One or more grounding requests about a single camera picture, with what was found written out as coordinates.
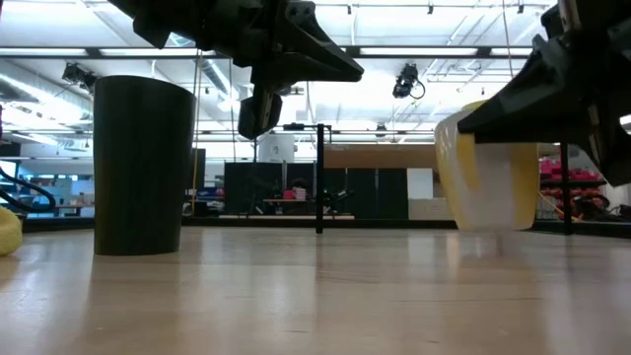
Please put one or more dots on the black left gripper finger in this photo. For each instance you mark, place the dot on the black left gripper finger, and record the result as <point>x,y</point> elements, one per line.
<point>305,49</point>
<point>305,80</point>

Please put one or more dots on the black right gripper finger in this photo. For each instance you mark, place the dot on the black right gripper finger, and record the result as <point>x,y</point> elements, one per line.
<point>532,98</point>
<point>532,138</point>

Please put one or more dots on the white mug with orange inside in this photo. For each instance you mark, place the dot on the white mug with orange inside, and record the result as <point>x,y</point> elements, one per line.
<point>493,187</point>

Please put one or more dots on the tall black cup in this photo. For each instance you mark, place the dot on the tall black cup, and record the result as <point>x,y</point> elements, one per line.
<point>143,167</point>

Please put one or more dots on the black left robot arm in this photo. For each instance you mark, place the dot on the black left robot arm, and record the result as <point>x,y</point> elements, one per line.
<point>148,20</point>

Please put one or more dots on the wooden shelf with black posts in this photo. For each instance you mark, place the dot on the wooden shelf with black posts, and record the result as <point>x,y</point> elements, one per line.
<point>379,155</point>

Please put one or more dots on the white box unit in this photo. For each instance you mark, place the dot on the white box unit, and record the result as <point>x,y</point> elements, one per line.
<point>276,148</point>

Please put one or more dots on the rack with red bins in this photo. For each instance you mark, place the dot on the rack with red bins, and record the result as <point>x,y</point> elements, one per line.
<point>581,197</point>

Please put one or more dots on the person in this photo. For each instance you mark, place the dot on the person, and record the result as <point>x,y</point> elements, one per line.
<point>298,190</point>

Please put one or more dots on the white cabinet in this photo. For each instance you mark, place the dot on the white cabinet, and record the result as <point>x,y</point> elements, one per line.
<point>421,187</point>

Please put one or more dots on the black room divider panels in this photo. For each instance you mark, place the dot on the black room divider panels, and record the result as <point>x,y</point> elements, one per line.
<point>365,192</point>

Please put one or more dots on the black monitor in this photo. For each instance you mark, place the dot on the black monitor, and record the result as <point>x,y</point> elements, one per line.
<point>200,167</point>

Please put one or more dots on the yellow cloth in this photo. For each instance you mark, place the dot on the yellow cloth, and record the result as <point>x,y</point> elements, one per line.
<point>9,232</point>

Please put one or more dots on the black ceiling camera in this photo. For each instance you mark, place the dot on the black ceiling camera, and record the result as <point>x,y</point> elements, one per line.
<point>76,74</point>
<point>406,81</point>

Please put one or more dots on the black aluminium table frame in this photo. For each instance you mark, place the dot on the black aluminium table frame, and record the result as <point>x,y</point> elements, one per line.
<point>246,223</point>

